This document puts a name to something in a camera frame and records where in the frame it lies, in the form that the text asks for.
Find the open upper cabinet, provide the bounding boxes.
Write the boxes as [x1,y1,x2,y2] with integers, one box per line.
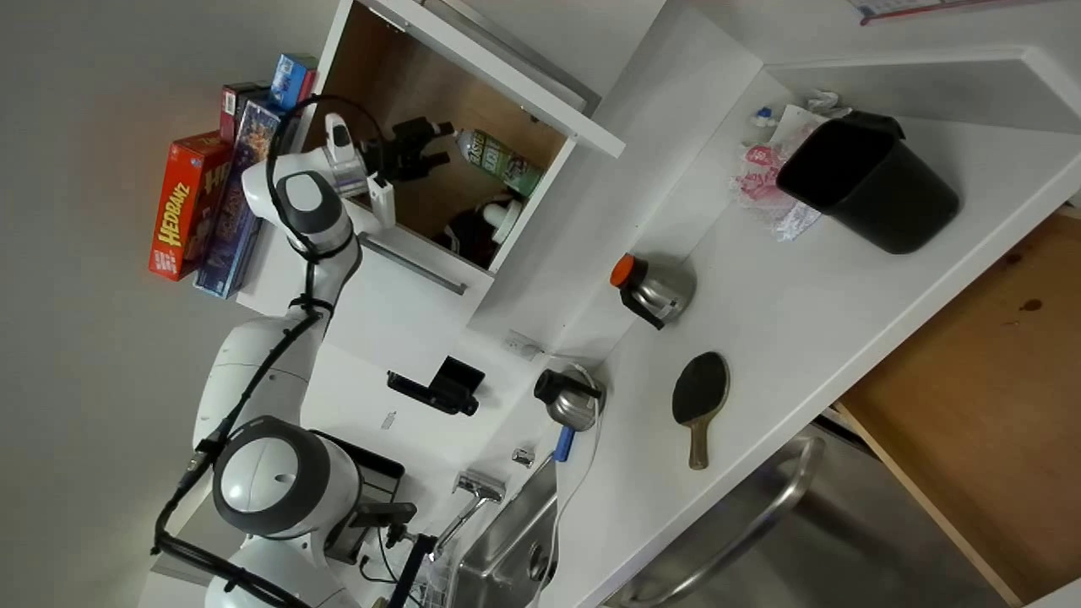
[298,0,624,295]

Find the black trash bin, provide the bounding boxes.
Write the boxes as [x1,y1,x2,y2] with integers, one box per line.
[776,112,959,255]

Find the black wall mounted holder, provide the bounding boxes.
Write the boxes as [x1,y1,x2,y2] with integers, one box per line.
[389,359,484,415]

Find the blue board game box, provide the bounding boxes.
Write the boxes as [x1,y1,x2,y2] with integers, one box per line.
[269,55,315,116]

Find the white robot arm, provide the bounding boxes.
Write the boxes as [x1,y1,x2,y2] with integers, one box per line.
[151,105,414,608]

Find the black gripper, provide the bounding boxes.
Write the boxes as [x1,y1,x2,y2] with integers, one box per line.
[379,117,454,183]

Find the black lid coffee pot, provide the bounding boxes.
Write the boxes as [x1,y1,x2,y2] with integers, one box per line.
[532,366,603,434]

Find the green spray can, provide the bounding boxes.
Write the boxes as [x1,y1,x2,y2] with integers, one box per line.
[456,130,541,199]

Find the purple board game box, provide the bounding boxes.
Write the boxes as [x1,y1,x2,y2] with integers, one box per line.
[195,98,284,299]

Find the black white plush toy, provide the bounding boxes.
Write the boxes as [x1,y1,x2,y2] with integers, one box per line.
[437,196,523,268]

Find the steel sink faucet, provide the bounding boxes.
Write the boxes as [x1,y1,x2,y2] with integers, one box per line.
[429,471,507,560]

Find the orange lid coffee pot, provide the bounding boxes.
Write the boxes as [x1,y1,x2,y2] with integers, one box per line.
[609,255,697,332]

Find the red board game box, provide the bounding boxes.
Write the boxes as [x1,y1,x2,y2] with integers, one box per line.
[147,131,233,281]

